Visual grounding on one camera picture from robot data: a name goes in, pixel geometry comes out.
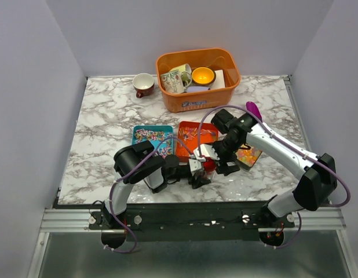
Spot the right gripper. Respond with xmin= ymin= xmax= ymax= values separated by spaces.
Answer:
xmin=207 ymin=136 xmax=242 ymax=177

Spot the clear plastic jar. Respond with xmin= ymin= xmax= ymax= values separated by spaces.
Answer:
xmin=201 ymin=171 xmax=216 ymax=181

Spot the red jar lid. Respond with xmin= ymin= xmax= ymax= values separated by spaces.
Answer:
xmin=203 ymin=160 xmax=216 ymax=172

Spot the gold tin candy tray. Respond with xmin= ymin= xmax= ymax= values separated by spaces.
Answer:
xmin=236 ymin=144 xmax=262 ymax=171

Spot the orange candy tray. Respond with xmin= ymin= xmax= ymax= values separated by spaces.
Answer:
xmin=176 ymin=121 xmax=219 ymax=163

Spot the purple plastic scoop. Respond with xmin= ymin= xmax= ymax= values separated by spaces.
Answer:
xmin=246 ymin=101 xmax=262 ymax=121

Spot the teal candy tray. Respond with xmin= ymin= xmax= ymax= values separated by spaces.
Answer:
xmin=132 ymin=125 xmax=174 ymax=158

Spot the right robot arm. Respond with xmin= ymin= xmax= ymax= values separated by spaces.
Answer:
xmin=211 ymin=109 xmax=337 ymax=227

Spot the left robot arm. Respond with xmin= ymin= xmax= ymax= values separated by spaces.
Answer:
xmin=101 ymin=142 xmax=211 ymax=229

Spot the lavender cup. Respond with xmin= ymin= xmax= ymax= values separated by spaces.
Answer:
xmin=186 ymin=86 xmax=211 ymax=93

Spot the orange black bowl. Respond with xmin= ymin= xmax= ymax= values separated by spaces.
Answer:
xmin=192 ymin=67 xmax=216 ymax=86

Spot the floral patterned mug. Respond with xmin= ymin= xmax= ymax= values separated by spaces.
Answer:
xmin=160 ymin=64 xmax=192 ymax=94

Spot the maroon white cup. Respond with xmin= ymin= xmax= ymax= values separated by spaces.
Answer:
xmin=132 ymin=73 xmax=155 ymax=98

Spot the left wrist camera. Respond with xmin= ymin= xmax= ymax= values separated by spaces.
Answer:
xmin=188 ymin=159 xmax=204 ymax=175

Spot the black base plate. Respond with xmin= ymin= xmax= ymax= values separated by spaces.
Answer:
xmin=89 ymin=201 xmax=295 ymax=242

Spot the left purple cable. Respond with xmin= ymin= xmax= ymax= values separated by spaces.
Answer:
xmin=102 ymin=136 xmax=194 ymax=254

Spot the purple cable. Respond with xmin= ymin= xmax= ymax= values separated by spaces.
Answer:
xmin=102 ymin=136 xmax=194 ymax=254
xmin=196 ymin=104 xmax=352 ymax=250

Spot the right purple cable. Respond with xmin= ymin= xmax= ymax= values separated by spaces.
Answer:
xmin=196 ymin=104 xmax=352 ymax=250

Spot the aluminium rail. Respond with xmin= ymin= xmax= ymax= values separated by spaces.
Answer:
xmin=40 ymin=207 xmax=346 ymax=233

